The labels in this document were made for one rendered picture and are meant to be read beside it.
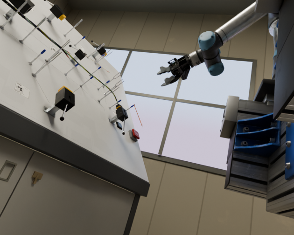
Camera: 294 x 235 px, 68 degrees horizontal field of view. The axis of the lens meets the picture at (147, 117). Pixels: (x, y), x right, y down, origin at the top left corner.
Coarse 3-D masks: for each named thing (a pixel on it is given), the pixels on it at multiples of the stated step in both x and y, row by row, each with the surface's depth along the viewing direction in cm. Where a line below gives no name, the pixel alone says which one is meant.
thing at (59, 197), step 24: (48, 168) 73; (72, 168) 80; (24, 192) 67; (48, 192) 73; (72, 192) 80; (96, 192) 88; (120, 192) 99; (0, 216) 62; (24, 216) 67; (48, 216) 73; (72, 216) 80; (96, 216) 88; (120, 216) 98
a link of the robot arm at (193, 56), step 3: (195, 51) 116; (189, 54) 117; (192, 54) 115; (195, 54) 115; (189, 57) 116; (192, 57) 115; (195, 57) 114; (192, 60) 115; (195, 60) 115; (198, 60) 115; (192, 63) 116; (195, 63) 116; (198, 63) 116; (195, 66) 118
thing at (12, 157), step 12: (0, 144) 62; (12, 144) 65; (0, 156) 62; (12, 156) 65; (24, 156) 67; (0, 168) 62; (12, 168) 65; (24, 168) 67; (0, 180) 62; (12, 180) 64; (0, 192) 62; (0, 204) 62
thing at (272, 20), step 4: (268, 16) 107; (272, 16) 103; (276, 16) 101; (268, 20) 108; (272, 20) 103; (276, 20) 100; (268, 24) 111; (272, 24) 102; (276, 24) 101; (268, 28) 112; (272, 28) 103; (276, 28) 100; (272, 32) 105; (276, 32) 100; (276, 36) 99; (276, 40) 98; (276, 48) 96
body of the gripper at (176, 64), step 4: (184, 56) 116; (188, 56) 117; (176, 60) 117; (180, 60) 118; (184, 60) 117; (188, 60) 115; (172, 64) 119; (176, 64) 117; (180, 64) 118; (184, 64) 117; (188, 64) 119; (172, 68) 118; (176, 68) 117; (180, 68) 116; (184, 68) 120; (172, 72) 118; (176, 72) 120; (180, 72) 120
